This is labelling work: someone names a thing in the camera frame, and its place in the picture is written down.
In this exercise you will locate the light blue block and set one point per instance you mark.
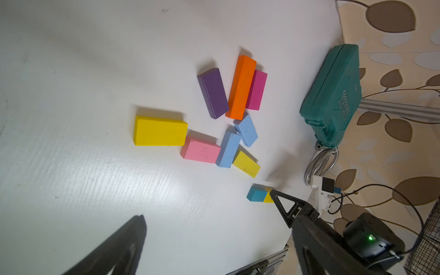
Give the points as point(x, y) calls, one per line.
point(247, 130)
point(229, 147)

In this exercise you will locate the black wire basket right wall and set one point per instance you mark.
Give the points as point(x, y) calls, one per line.
point(425, 259)

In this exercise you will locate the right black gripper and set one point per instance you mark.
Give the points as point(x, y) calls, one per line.
point(374, 242)

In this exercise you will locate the large yellow block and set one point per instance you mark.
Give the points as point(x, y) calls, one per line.
point(159, 132)

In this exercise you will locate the small yellow block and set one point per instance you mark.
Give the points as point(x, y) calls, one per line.
point(268, 199)

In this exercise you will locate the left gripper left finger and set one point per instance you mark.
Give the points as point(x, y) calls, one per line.
point(117, 255)

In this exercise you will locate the purple block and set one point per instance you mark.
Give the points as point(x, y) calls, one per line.
point(213, 91)

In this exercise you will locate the green plastic tool case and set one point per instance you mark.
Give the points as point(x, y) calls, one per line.
point(334, 96)

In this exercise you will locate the aluminium frame rail front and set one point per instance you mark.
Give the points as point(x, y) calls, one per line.
point(267, 266)

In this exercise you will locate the long yellow block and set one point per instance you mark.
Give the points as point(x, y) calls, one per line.
point(246, 164)

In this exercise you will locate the orange block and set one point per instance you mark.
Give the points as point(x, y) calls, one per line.
point(240, 88)

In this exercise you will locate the pink block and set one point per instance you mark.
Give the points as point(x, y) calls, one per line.
point(200, 151)

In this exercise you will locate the light blue tilted block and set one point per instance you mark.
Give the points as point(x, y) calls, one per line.
point(247, 130)

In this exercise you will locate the magenta block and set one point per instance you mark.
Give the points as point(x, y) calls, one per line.
point(256, 90)

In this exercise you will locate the teal block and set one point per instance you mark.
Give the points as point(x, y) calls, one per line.
point(257, 194)

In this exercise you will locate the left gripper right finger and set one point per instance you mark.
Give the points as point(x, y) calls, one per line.
point(320, 249)

